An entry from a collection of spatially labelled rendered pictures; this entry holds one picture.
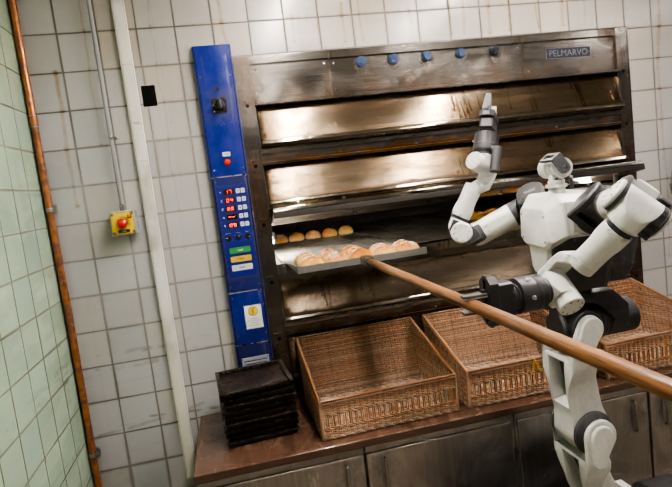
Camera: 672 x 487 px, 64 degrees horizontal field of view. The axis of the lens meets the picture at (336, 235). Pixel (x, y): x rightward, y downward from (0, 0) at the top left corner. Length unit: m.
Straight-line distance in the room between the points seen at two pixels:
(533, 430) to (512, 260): 0.84
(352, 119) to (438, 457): 1.45
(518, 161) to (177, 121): 1.59
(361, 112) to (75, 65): 1.21
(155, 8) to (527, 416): 2.22
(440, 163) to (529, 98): 0.55
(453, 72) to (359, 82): 0.46
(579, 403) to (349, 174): 1.30
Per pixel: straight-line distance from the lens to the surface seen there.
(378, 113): 2.51
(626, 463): 2.67
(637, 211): 1.35
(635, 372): 0.91
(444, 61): 2.67
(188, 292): 2.43
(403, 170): 2.52
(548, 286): 1.39
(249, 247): 2.37
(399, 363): 2.55
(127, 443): 2.65
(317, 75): 2.49
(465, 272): 2.66
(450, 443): 2.22
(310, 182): 2.41
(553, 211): 1.72
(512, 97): 2.79
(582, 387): 1.94
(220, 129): 2.37
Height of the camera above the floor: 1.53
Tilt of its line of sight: 6 degrees down
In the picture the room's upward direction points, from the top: 7 degrees counter-clockwise
